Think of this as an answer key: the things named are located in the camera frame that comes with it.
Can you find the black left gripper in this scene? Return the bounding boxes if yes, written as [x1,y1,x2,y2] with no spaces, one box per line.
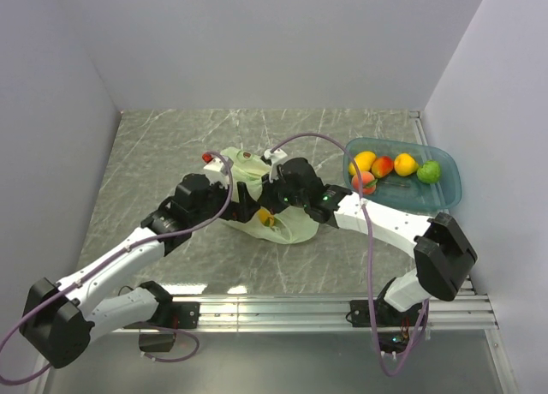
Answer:
[190,176,260,226]

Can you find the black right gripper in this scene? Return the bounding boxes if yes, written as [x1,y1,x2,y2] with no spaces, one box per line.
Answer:
[258,170,308,216]

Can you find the green printed plastic bag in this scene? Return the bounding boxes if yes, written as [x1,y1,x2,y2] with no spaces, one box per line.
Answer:
[220,147,319,244]

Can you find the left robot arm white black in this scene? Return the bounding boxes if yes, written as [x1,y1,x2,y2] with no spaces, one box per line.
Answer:
[19,174,259,368]

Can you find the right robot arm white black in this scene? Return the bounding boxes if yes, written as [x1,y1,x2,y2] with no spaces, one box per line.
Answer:
[259,155,477,326]

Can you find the orange fruit in bag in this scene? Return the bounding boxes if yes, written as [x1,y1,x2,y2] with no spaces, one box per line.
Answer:
[257,208,276,228]

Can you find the pink peach with leaf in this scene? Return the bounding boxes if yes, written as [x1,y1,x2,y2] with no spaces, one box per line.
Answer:
[351,171,378,195]

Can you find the red yellow mango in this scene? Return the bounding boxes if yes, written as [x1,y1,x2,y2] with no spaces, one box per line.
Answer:
[370,156,394,179]

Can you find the teal transparent plastic tray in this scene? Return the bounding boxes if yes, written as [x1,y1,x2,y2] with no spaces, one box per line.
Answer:
[343,138,462,212]

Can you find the yellow lemon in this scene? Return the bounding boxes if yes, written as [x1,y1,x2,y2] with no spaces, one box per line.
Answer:
[394,152,420,176]

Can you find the green custard apple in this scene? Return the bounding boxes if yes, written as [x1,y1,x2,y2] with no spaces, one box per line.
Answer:
[416,160,442,184]

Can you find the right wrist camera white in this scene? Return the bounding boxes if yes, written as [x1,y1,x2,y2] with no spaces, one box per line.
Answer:
[261,148,288,182]

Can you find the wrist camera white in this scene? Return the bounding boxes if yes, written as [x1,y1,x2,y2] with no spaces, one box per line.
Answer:
[202,152,233,188]
[261,148,288,182]

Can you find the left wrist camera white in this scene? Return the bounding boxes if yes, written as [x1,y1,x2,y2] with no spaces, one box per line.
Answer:
[202,152,233,188]

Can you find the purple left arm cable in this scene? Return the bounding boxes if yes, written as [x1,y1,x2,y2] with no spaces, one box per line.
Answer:
[0,151,235,385]

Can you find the black box under rail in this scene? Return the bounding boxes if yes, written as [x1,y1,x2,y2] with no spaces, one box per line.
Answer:
[138,331,176,354]

